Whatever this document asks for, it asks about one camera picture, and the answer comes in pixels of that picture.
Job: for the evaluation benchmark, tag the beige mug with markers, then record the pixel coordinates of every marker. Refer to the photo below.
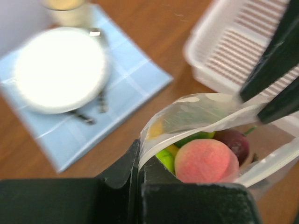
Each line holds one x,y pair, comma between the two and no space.
70,13

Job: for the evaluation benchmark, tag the purple fake fruit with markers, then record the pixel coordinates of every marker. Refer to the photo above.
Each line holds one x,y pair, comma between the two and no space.
236,141

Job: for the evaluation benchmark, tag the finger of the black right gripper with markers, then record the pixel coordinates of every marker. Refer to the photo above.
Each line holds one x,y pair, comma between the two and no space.
281,55
284,104

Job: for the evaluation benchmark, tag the pink fake peach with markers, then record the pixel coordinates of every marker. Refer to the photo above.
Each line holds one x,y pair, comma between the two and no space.
205,161

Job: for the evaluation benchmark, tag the black handled spoon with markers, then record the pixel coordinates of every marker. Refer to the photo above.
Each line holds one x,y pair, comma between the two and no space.
103,69

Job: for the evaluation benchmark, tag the white plastic basket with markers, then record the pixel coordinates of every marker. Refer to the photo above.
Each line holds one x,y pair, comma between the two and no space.
226,43

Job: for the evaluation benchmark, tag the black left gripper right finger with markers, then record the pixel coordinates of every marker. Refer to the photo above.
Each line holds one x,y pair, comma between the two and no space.
163,199

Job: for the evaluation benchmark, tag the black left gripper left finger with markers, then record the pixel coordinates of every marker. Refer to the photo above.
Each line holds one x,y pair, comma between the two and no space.
108,198

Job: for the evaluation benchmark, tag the clear polka dot zip bag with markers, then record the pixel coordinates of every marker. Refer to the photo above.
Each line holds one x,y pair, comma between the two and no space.
210,112

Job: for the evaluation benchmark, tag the dark green fake vegetable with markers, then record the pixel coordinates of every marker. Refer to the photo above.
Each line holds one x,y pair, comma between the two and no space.
198,135

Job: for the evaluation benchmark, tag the yellow fake pepper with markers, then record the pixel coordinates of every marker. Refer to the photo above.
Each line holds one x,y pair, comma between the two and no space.
156,129

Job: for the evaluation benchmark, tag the white round plate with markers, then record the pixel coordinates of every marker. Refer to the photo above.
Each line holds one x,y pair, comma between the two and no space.
56,70

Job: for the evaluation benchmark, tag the green fake apple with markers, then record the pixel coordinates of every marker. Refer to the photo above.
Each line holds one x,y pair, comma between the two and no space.
167,159

